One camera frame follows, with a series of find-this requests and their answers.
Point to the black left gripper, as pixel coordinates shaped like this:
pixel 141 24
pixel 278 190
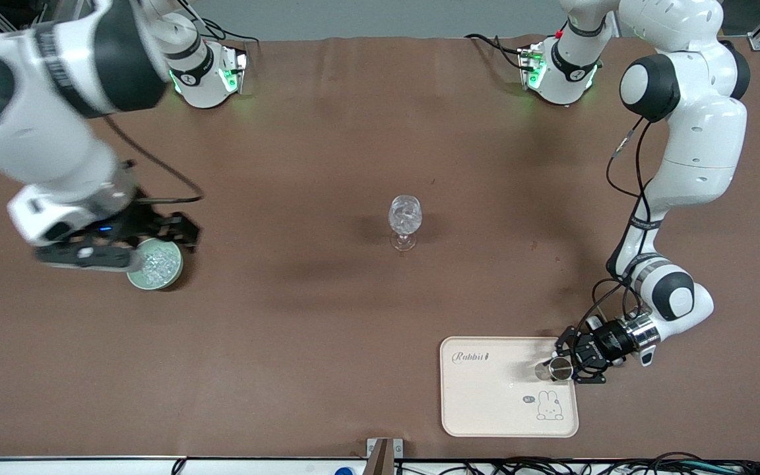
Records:
pixel 607 342

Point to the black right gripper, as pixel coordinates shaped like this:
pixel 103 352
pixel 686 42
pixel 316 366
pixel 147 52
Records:
pixel 150 223

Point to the steel double jigger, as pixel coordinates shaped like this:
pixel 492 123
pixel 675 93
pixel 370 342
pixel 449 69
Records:
pixel 559 369

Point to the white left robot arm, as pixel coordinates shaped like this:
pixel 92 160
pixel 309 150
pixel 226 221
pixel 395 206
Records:
pixel 696 132

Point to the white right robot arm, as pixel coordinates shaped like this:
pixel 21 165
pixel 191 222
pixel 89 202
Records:
pixel 43 145

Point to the clear wine glass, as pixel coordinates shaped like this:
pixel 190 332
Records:
pixel 405 214

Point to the mint green bowl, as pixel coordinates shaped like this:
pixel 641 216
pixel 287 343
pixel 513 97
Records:
pixel 156 287

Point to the cream rabbit print tray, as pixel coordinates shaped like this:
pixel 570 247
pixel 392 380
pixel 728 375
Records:
pixel 485 396

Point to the brown table cover sheet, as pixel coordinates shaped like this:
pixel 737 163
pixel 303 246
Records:
pixel 287 165

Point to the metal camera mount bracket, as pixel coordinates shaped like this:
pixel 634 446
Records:
pixel 396 448

